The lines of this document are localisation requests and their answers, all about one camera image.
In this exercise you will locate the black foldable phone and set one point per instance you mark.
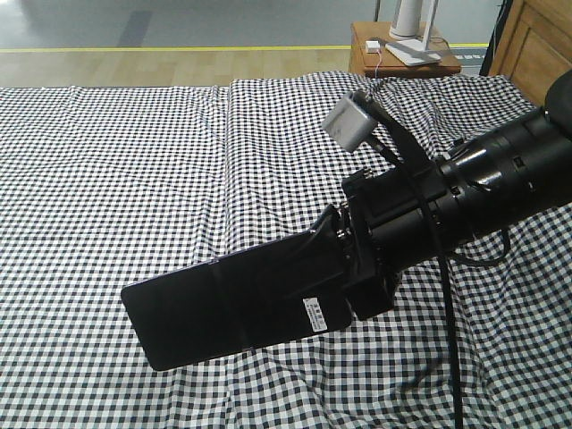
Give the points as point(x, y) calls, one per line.
point(248, 300)

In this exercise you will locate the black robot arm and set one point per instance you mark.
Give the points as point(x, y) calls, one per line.
point(422, 207)

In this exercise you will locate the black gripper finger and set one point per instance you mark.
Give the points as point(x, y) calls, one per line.
point(325, 257)

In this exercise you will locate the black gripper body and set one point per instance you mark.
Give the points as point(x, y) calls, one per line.
point(388, 233)

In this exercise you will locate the wooden nightstand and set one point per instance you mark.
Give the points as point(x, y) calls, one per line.
point(386, 64)

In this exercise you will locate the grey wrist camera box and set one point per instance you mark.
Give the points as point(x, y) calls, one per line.
point(349, 123)

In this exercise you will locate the wooden headboard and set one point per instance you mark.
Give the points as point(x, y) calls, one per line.
point(535, 46)

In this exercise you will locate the white charger adapter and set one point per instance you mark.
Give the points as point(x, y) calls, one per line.
point(373, 46)

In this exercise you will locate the white cylindrical appliance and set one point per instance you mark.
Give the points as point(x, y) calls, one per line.
point(406, 19)

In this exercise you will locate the white desk lamp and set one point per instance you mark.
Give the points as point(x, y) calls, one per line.
point(416, 51)

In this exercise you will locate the black white checkered bedsheet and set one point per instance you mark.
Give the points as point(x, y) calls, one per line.
point(104, 187)

